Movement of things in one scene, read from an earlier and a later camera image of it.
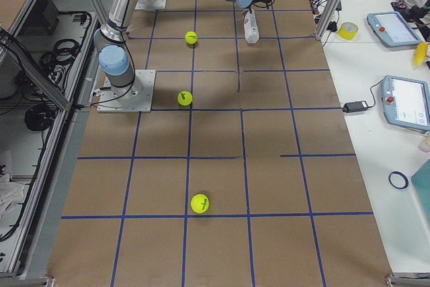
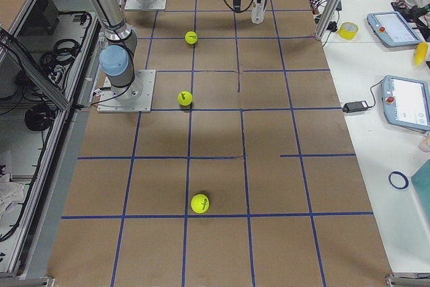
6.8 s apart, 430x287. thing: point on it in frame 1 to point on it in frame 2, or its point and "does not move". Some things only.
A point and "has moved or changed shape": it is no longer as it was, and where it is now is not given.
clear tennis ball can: (250, 26) has moved or changed shape
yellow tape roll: (347, 30) does not move
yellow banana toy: (420, 52) does not move
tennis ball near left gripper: (191, 37) does not move
